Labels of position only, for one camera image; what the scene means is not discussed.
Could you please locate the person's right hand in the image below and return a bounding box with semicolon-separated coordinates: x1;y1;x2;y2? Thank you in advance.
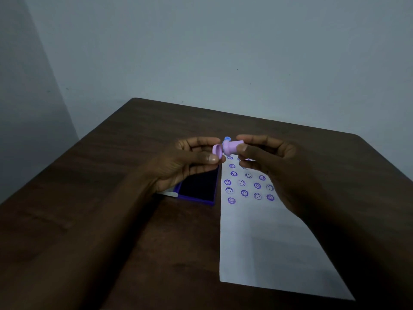
236;134;318;220

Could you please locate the person's left hand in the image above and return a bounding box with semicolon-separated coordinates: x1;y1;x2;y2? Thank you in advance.
139;137;226;194

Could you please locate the purple stamp body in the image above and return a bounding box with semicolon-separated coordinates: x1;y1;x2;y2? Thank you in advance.
222;136;244;156

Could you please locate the person's left forearm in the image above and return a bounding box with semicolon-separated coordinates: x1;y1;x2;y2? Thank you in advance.
0;172;162;310

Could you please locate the person's right forearm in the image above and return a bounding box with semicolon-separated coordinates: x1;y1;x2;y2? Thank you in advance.
290;190;413;310

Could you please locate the purple ink pad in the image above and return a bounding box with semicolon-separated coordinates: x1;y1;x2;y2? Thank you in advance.
156;164;220;206

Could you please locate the white paper sheet with stamps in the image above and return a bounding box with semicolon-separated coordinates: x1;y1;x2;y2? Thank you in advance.
219;154;356;301

